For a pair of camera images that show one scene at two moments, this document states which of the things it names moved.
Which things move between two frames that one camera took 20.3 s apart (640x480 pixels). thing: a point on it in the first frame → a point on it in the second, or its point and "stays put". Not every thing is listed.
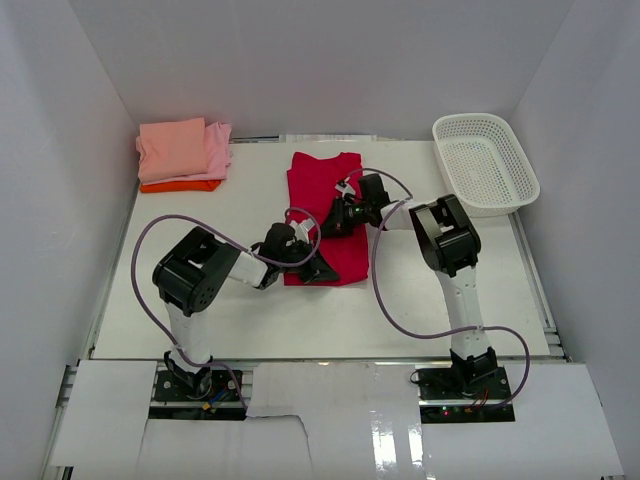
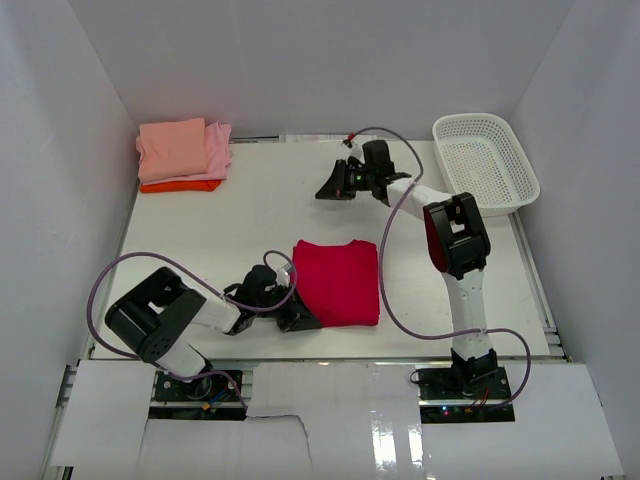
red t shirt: x=312 y=187 → x=339 y=283
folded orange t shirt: x=180 y=186 stays put
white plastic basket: x=486 y=166 stays put
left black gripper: x=318 y=272 → x=297 y=317
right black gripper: x=336 y=223 → x=335 y=188
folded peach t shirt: x=171 y=148 stays put
